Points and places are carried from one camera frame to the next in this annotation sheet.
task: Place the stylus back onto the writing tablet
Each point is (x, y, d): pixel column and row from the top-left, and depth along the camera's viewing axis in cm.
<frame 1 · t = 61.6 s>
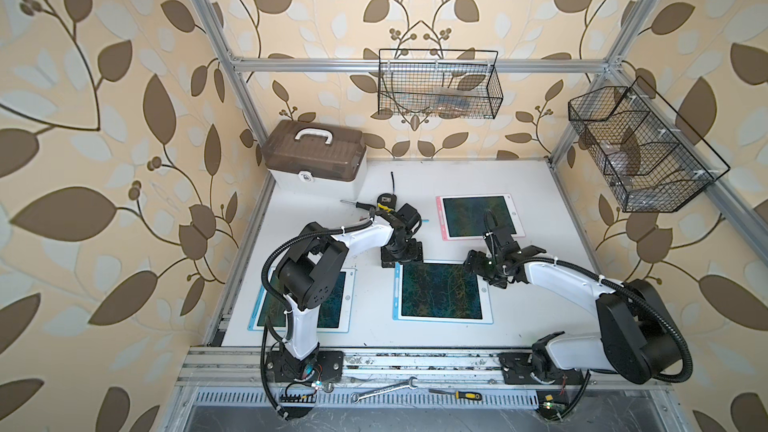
left hand: (410, 259, 91), fingers open
right hand: (472, 271, 90), fingers open
left blue writing tablet: (335, 315, 84), on the table
right blue writing tablet: (440, 290, 88), on the table
pink writing tablet: (468, 217, 103), point 2 cm above the table
right blue stylus: (425, 220, 105), on the table
brown lid white toolbox: (316, 158, 96), point 21 cm above the table

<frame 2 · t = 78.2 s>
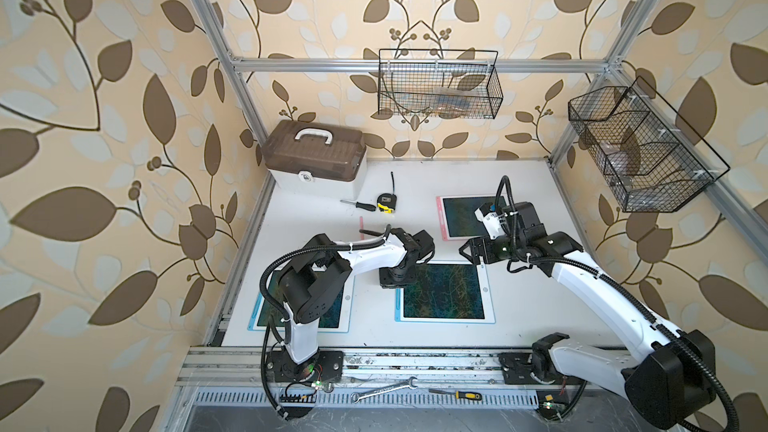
left hand: (400, 283, 88), fingers closed
right hand: (473, 248, 81), fingers open
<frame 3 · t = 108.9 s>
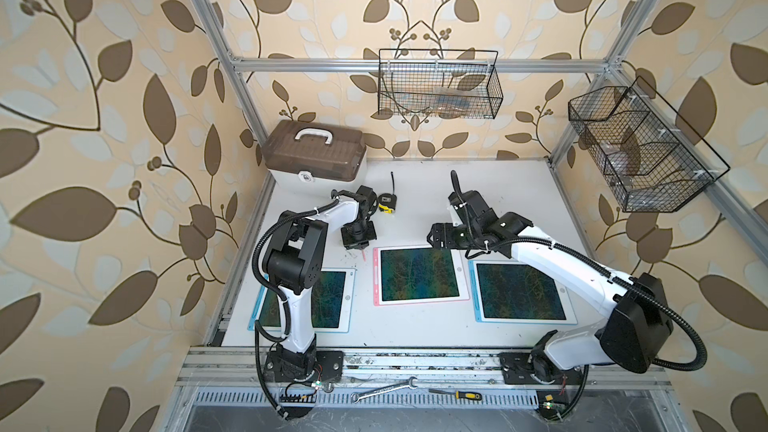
left hand: (362, 242, 96), fingers closed
right hand: (439, 238, 82), fingers open
right blue writing tablet: (511, 292, 88), on the table
pink writing tablet: (418, 274, 93), on the table
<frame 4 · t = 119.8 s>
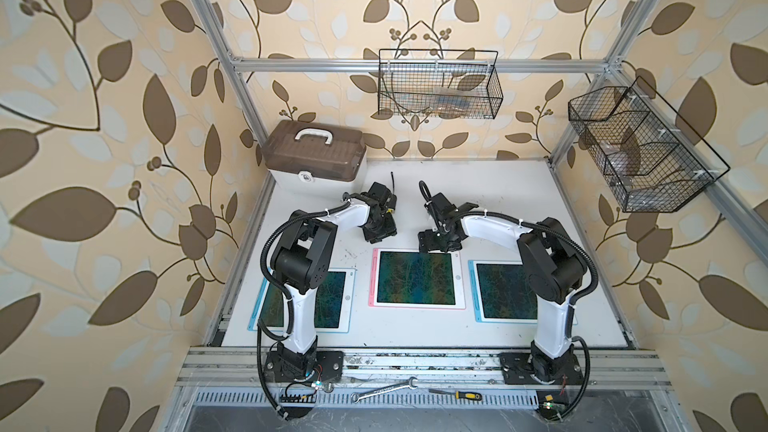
left hand: (389, 231, 98), fingers open
right hand: (431, 248, 96), fingers open
